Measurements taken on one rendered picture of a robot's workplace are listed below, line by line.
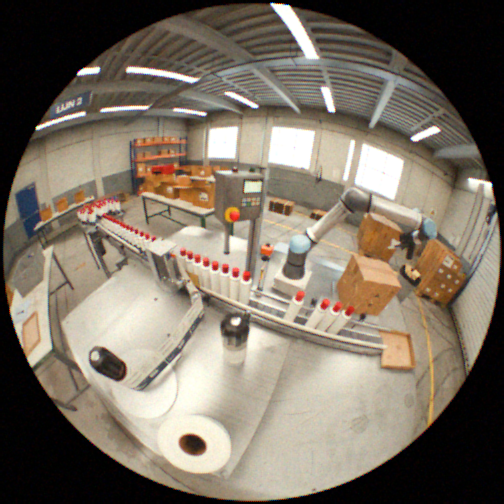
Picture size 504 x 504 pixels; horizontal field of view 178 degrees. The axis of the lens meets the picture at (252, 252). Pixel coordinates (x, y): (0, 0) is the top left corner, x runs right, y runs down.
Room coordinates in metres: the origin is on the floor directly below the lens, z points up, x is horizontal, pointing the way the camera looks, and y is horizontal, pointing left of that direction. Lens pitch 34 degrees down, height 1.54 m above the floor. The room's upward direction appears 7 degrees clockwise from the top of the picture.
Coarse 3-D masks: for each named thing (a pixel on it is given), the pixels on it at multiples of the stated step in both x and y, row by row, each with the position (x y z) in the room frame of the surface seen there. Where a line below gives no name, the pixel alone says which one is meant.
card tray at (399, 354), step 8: (384, 336) 0.30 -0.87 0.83; (392, 336) 0.29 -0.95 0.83; (400, 336) 0.27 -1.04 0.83; (408, 336) 0.25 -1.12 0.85; (384, 344) 0.25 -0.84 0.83; (392, 344) 0.23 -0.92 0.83; (400, 344) 0.21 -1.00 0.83; (408, 344) 0.19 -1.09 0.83; (384, 352) 0.20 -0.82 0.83; (392, 352) 0.18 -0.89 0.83; (400, 352) 0.16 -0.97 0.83; (408, 352) 0.14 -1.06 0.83; (384, 360) 0.15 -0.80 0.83; (392, 360) 0.13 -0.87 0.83; (400, 360) 0.11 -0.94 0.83; (408, 360) 0.08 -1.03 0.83; (392, 368) 0.08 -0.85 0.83; (400, 368) 0.06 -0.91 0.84; (408, 368) 0.03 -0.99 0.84
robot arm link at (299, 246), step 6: (294, 240) 0.76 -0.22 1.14; (300, 240) 0.76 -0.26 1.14; (306, 240) 0.76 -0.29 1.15; (294, 246) 0.72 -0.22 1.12; (300, 246) 0.71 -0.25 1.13; (306, 246) 0.72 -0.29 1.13; (288, 252) 0.75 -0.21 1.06; (294, 252) 0.71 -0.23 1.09; (300, 252) 0.71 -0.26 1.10; (306, 252) 0.72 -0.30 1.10; (288, 258) 0.74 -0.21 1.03; (294, 258) 0.71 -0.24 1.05; (300, 258) 0.70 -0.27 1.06; (300, 264) 0.70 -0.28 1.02
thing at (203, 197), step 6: (204, 186) 2.40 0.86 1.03; (192, 192) 2.15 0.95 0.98; (198, 192) 2.11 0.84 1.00; (204, 192) 2.06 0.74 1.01; (210, 192) 2.05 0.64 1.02; (192, 198) 2.15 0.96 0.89; (198, 198) 2.11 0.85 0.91; (204, 198) 2.07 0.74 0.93; (210, 198) 2.05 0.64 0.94; (198, 204) 2.11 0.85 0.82; (204, 204) 2.07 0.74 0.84; (210, 204) 2.05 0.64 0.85
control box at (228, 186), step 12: (216, 180) 0.59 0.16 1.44; (228, 180) 0.54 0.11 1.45; (240, 180) 0.56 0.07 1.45; (216, 192) 0.59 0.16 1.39; (228, 192) 0.54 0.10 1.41; (240, 192) 0.57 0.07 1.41; (216, 204) 0.59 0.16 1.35; (228, 204) 0.54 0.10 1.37; (240, 204) 0.57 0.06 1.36; (216, 216) 0.59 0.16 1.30; (228, 216) 0.54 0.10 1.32; (240, 216) 0.57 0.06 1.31; (252, 216) 0.60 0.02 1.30
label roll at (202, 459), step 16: (176, 416) -0.07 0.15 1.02; (192, 416) -0.05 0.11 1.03; (208, 416) -0.05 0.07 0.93; (160, 432) -0.14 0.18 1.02; (176, 432) -0.12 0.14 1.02; (192, 432) -0.11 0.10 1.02; (208, 432) -0.09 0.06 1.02; (224, 432) -0.09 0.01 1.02; (160, 448) -0.20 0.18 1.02; (176, 448) -0.18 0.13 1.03; (192, 448) -0.18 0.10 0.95; (208, 448) -0.15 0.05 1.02; (224, 448) -0.14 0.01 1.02; (176, 464) -0.24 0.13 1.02; (192, 464) -0.22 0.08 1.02; (208, 464) -0.21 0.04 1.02
